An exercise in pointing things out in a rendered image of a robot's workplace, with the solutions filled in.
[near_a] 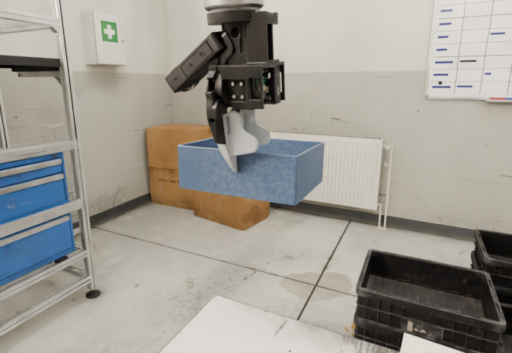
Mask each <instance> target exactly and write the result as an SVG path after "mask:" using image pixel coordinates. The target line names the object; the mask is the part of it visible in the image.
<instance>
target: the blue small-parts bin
mask: <svg viewBox="0 0 512 353"><path fill-rule="evenodd" d="M324 148H325V142H318V141H307V140H287V139H276V138H270V142H269V143H268V144H267V145H264V146H259V147H258V150H257V151H256V152H253V153H249V154H244V155H240V156H237V160H238V171H237V172H234V171H233V170H231V168H230V167H229V165H228V163H227V162H226V160H225V159H224V157H223V156H222V153H221V152H220V150H219V147H218V146H217V143H215V141H214V139H213V137H212V138H209V139H204V140H198V141H195V142H191V143H185V144H181V145H178V172H179V188H186V189H191V190H196V191H205V192H210V193H215V194H224V195H229V196H234V197H243V198H248V199H254V200H259V201H268V202H273V203H278V204H287V205H292V206H296V205H297V204H298V203H299V202H300V201H301V200H302V199H303V198H304V197H305V196H306V195H308V194H309V193H310V192H311V191H312V190H313V189H314V188H315V187H316V186H318V185H319V184H320V183H321V182H322V179H323V163H324Z"/></svg>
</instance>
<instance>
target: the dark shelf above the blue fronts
mask: <svg viewBox="0 0 512 353"><path fill-rule="evenodd" d="M59 67H61V65H60V59H54V58H43V57H31V56H9V55H0V69H11V71H12V72H45V71H59Z"/></svg>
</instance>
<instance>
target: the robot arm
mask: <svg viewBox="0 0 512 353"><path fill-rule="evenodd" d="M203 4H204V9H205V10H207V11H209V12H210V13H207V14H206V16H207V24H208V25H211V26H222V31H217V32H212V33H210V34H209V35H208V36H207V37H206V38H205V39H204V40H203V41H202V42H201V43H200V44H199V45H198V46H197V47H196V48H195V49H194V50H193V51H192V52H191V53H190V54H189V55H188V56H187V57H186V58H185V59H184V60H183V61H182V62H181V63H180V64H179V65H178V66H176V67H175V68H174V69H173V70H172V71H171V73H170V74H169V75H168V76H167V77H166V78H165V80H166V82H167V83H168V84H169V86H170V88H171V90H172V91H173V92H174V93H176V92H180V91H182V92H186V91H189V90H191V89H192V88H194V87H195V86H197V85H198V83H199V81H200V80H201V79H202V78H204V77H205V76H206V92H205V95H206V116H207V120H208V124H209V127H210V130H211V133H212V135H213V139H214V141H215V143H217V146H218V147H219V150H220V152H221V153H222V156H223V157H224V159H225V160H226V162H227V163H228V165H229V167H230V168H231V170H233V171H234V172H237V171H238V160H237V156H240V155H244V154H249V153H253V152H256V151H257V150H258V147H259V146H264V145H267V144H268V143H269V142H270V132H269V131H268V130H267V129H265V128H263V127H262V126H260V125H259V124H258V123H257V120H256V112H255V109H264V105H265V104H279V103H280V100H283V101H284V100H285V71H284V61H279V59H274V36H273V24H278V12H271V13H270V12H268V11H260V9H261V8H263V7H264V0H203ZM280 72H281V79H282V92H281V91H280ZM227 108H232V109H231V111H230V112H227Z"/></svg>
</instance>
